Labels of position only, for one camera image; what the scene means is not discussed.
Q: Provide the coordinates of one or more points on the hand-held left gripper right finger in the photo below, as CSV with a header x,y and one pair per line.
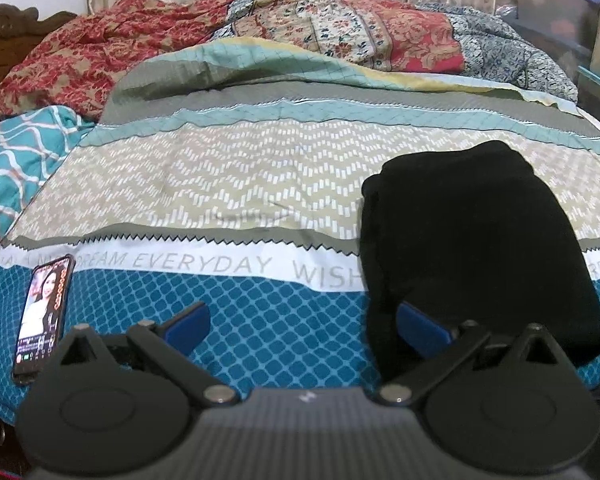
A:
x,y
422,327

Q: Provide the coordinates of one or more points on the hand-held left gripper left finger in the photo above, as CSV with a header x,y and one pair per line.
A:
x,y
187,327

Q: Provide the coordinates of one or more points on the black pants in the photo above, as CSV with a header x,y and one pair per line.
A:
x,y
470,240

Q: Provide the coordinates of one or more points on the black smartphone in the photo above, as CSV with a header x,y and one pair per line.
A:
x,y
42,315

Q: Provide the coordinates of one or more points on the patterned teal grey bedsheet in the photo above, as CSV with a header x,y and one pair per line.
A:
x,y
240,170

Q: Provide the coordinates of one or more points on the teal lattice print cloth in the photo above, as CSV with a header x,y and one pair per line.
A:
x,y
15,160

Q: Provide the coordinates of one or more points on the red floral patchwork quilt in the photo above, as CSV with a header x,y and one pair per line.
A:
x,y
105,50

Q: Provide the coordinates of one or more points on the clear storage box teal lid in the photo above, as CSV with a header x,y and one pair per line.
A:
x,y
550,10

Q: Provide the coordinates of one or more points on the carved wooden headboard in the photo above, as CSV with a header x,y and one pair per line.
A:
x,y
10,20

